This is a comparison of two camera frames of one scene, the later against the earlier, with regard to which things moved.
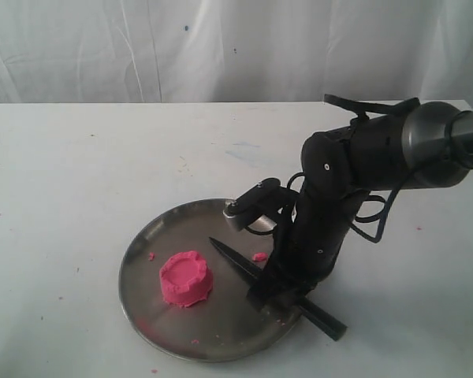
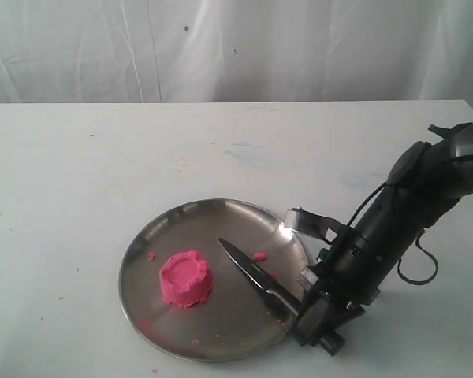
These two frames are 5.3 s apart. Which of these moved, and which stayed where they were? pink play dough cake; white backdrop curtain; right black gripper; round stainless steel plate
Moved: right black gripper
Stayed: round stainless steel plate; pink play dough cake; white backdrop curtain
